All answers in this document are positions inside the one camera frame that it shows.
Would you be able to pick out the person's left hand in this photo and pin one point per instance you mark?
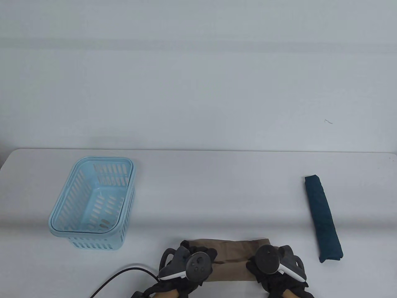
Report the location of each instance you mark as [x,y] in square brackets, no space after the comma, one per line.
[204,253]

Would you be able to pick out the person's right hand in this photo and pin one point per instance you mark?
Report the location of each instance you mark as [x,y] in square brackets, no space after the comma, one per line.
[279,284]

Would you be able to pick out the tan garment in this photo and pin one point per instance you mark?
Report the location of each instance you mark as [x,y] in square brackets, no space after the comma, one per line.
[235,251]

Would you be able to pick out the dark teal shorts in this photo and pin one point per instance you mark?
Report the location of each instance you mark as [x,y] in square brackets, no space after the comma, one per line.
[322,217]

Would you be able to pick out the person's right forearm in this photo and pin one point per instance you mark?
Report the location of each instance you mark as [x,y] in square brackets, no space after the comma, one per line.
[291,294]

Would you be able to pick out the person's left forearm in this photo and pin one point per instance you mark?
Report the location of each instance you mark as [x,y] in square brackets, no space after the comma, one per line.
[167,294]

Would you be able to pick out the black forearm sensor box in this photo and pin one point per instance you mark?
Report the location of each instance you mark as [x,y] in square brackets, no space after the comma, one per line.
[138,294]

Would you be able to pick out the black and white controller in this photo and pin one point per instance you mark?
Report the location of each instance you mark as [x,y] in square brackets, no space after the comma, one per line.
[268,259]
[198,267]

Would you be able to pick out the light blue plastic basket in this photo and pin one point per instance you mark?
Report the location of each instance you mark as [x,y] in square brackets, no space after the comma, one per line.
[59,228]

